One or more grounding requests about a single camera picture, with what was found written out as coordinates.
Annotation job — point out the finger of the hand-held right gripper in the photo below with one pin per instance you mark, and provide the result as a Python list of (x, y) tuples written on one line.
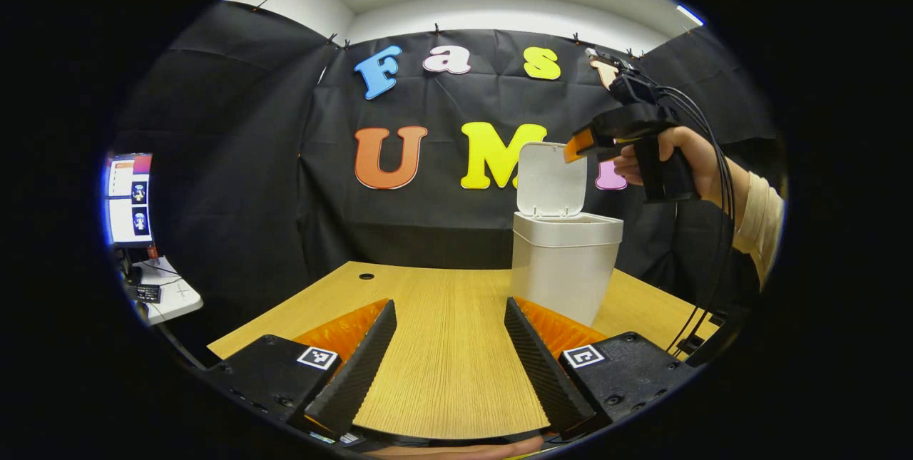
[(579, 145)]

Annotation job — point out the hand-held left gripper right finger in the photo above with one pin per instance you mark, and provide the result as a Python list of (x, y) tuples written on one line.
[(538, 364)]

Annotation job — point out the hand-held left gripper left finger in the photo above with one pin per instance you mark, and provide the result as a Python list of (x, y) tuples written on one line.
[(364, 364)]

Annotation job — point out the white desktop garbage bin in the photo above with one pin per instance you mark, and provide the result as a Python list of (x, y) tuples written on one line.
[(563, 260)]

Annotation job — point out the wooden desktop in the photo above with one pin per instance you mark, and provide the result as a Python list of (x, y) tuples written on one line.
[(442, 324)]

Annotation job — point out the small red can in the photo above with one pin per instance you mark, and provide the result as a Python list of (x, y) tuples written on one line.
[(152, 253)]

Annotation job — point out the ceiling light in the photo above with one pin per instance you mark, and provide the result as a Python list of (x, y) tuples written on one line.
[(690, 16)]

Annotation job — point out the black backdrop cloth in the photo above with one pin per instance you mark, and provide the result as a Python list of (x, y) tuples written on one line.
[(428, 217)]

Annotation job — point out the white side table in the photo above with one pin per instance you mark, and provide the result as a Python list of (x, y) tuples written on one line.
[(175, 296)]

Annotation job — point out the black keyboard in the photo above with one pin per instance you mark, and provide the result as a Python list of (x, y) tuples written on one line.
[(148, 294)]

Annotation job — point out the computer monitor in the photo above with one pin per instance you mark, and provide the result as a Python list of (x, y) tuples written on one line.
[(128, 203)]

